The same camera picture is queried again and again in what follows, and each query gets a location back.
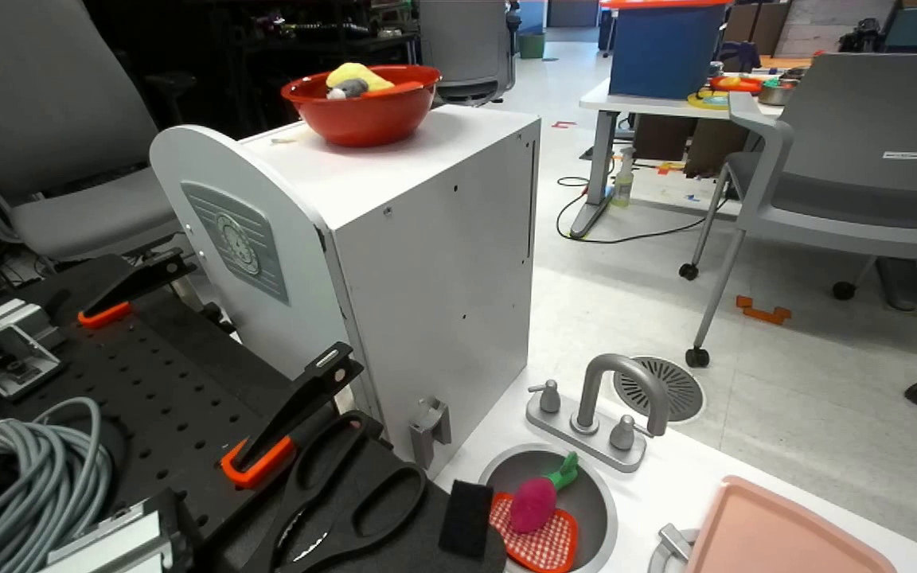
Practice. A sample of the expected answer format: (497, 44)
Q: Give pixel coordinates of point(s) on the purple fluffy ball toy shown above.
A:
(533, 507)

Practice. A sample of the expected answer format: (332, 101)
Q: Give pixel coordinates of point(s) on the red plastic bowl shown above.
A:
(363, 123)

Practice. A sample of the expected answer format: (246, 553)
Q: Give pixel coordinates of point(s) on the black scissors orange pivot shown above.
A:
(318, 541)

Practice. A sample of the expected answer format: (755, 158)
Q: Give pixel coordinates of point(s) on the orange bin lid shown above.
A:
(666, 3)

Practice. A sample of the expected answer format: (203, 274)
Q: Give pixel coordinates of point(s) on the grey office chair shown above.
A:
(875, 127)

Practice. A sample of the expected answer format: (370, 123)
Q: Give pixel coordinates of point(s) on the pink plastic tray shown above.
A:
(779, 536)

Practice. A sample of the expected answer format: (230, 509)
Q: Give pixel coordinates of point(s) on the white desk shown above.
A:
(630, 96)

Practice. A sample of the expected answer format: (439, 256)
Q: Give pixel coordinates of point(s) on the black pegboard table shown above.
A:
(161, 403)

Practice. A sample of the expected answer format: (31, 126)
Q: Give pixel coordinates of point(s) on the clear spray bottle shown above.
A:
(622, 180)

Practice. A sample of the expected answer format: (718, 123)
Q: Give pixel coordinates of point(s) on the blue storage bin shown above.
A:
(666, 50)

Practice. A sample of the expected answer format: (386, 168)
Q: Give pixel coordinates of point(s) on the yellow plush toy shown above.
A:
(358, 78)

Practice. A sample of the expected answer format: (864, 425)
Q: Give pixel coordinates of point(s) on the large grey chair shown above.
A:
(33, 82)

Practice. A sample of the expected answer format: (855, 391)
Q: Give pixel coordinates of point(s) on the metal bracket plate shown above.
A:
(9, 364)

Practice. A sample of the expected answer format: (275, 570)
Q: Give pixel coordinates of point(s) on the grey toy faucet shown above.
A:
(590, 391)

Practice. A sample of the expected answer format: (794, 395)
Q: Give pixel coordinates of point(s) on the white toy kitchen cabinet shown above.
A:
(427, 266)

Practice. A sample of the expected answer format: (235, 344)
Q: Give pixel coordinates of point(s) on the small black block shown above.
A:
(465, 519)

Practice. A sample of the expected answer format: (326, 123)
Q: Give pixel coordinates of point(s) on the grey round sink basin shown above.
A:
(516, 464)

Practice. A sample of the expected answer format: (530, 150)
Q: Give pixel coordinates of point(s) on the white toy kitchen counter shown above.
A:
(671, 487)

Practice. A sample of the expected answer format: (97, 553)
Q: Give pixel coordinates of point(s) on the small orange floor tape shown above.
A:
(767, 310)

